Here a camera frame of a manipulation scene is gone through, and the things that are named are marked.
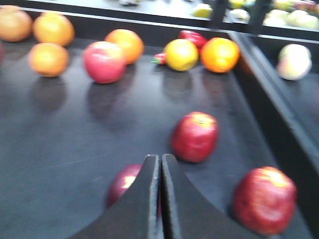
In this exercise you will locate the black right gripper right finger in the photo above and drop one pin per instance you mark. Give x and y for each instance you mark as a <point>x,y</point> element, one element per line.
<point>187,214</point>

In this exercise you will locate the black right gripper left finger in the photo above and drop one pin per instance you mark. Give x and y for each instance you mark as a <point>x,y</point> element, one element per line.
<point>134,215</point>

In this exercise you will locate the dark red apple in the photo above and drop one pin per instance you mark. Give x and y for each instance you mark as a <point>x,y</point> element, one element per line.
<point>122,182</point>

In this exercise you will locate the red apple lower right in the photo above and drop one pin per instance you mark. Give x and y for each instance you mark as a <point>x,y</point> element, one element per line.
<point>264,201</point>

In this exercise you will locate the red apple near fingers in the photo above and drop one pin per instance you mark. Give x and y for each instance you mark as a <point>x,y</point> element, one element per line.
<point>195,137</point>

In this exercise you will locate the black wooden produce stand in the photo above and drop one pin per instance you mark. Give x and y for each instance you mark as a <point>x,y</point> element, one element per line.
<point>64,139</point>

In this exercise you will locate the pink red apple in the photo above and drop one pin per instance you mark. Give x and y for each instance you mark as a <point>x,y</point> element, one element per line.
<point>104,62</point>

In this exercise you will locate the red chili pepper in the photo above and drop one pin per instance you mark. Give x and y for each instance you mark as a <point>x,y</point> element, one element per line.
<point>159,59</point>

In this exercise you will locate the yellow lemon fruit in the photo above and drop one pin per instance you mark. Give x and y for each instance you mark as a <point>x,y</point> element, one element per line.
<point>181,54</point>

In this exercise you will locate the orange with navel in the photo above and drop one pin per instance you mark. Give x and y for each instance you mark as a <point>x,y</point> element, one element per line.
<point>219,55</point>

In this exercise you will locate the orange fruit middle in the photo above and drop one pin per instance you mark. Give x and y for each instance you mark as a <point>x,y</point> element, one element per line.
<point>129,42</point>

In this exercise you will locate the orange fruit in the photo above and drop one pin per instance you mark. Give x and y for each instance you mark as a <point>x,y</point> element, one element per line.
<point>129,42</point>
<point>15,24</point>
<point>53,27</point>
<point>48,59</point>

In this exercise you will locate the red bell pepper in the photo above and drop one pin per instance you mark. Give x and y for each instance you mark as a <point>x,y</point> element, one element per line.
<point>194,37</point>

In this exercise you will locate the orange fruit front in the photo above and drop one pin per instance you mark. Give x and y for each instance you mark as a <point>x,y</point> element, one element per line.
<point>48,59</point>

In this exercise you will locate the pale peach front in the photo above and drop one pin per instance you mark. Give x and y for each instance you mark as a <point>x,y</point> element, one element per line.
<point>293,68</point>

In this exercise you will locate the pale peach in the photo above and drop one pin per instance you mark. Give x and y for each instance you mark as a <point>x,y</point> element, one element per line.
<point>294,50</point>
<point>293,68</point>

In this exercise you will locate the pale peach rear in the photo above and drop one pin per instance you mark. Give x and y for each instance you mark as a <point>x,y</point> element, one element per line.
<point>294,50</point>

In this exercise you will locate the orange fruit left rear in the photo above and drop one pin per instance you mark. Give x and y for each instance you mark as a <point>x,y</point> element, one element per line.
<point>53,27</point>

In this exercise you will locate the orange fruit far left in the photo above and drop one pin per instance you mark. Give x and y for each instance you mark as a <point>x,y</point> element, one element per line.
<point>15,24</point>

